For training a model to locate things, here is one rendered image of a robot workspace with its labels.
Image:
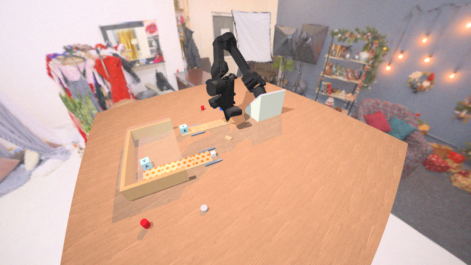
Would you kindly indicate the pale blue cube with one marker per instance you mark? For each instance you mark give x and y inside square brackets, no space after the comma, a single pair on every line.
[184,129]

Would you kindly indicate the white short cylinder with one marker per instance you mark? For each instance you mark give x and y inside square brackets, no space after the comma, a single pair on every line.
[204,208]

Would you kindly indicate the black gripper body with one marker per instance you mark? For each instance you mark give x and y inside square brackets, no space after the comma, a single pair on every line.
[231,110]

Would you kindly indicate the orange polka-dot strip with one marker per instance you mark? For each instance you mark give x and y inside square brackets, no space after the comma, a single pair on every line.
[197,160]

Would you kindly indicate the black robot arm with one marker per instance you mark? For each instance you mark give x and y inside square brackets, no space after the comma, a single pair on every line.
[217,84]

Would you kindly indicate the orange grid-patterned strip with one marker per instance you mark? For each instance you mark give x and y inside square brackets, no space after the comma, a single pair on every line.
[208,126]

